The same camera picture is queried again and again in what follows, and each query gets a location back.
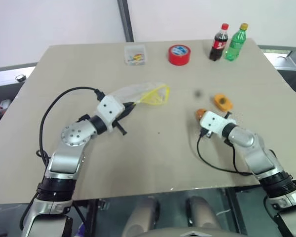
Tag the dark grey upright post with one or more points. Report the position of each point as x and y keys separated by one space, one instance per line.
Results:
x=125 y=22

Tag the orange snack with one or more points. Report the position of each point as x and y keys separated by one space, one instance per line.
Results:
x=218 y=102
x=200 y=114

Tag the green soda bottle yellow cap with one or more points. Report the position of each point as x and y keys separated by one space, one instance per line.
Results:
x=234 y=47

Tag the clear box of coloured bits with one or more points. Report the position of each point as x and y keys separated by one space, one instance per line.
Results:
x=135 y=58

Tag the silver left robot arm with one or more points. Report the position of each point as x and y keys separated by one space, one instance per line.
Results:
x=71 y=135

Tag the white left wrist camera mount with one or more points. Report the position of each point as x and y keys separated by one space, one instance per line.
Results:
x=109 y=107

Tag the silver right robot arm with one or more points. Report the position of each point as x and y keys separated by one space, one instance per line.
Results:
x=244 y=140

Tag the red tape roll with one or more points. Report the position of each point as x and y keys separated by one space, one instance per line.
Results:
x=173 y=58

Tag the metal table bracket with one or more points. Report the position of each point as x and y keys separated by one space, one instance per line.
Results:
x=102 y=204

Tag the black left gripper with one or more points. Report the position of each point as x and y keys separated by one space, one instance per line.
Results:
x=122 y=115

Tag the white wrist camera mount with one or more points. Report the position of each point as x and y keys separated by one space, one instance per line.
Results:
x=213 y=122
x=109 y=107

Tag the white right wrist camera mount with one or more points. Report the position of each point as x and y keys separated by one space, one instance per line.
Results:
x=213 y=122

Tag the small round silver object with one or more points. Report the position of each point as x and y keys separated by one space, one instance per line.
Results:
x=20 y=77

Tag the small red and white object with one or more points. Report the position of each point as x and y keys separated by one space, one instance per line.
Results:
x=5 y=105

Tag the grey rounded shape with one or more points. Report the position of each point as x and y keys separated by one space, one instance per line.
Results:
x=202 y=214
x=140 y=217

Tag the cola bottle red cap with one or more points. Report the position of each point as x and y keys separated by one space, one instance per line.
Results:
x=218 y=47

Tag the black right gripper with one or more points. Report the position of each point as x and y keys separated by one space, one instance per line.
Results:
x=209 y=134

